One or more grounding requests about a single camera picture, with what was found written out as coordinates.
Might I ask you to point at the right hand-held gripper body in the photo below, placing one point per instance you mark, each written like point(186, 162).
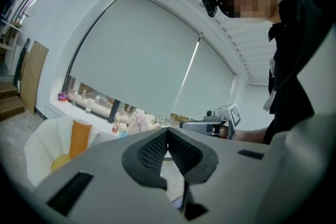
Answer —
point(223, 115)

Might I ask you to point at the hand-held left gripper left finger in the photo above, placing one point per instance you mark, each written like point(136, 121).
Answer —
point(135, 162)

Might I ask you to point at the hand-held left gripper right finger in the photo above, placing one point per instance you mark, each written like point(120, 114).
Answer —
point(199, 162)

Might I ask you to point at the orange cushion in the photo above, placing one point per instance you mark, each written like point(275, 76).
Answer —
point(80, 139)

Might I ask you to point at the yellow cushion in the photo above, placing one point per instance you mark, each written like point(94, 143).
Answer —
point(61, 161)

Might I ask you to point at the white petal seat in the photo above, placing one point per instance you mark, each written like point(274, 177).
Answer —
point(42, 147)

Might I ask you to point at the person's right forearm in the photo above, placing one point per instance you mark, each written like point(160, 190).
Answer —
point(252, 136)

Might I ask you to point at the person's right hand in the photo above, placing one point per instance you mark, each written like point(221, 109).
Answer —
point(223, 132)

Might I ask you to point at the light blue packet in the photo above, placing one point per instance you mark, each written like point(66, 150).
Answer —
point(123, 134)

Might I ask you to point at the narrow grey roller blind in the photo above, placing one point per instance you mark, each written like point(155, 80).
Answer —
point(204, 86)

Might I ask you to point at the pink bag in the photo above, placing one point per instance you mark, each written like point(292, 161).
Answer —
point(137, 123)

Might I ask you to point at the clear water bottle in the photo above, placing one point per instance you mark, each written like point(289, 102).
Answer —
point(88, 107)
point(97, 99)

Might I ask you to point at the white window ledge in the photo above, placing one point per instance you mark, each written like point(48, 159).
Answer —
point(78, 115)

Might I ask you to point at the person's black shirt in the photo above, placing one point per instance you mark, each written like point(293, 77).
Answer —
point(294, 60)

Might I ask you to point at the purple toy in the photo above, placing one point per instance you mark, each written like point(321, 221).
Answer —
point(62, 96)

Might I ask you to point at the wide grey roller blind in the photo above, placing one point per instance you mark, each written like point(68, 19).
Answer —
point(136, 57)

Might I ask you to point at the brown cardboard sheet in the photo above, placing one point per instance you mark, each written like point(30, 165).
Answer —
point(32, 76)

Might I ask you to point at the wooden stairs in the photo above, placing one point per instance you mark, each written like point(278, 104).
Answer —
point(9, 102)

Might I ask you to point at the dark green board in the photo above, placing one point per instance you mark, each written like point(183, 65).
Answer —
point(19, 68)

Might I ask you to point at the wooden shelf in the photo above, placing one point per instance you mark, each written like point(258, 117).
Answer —
point(9, 31)

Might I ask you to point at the black head camera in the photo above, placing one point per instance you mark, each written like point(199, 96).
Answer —
point(210, 4)

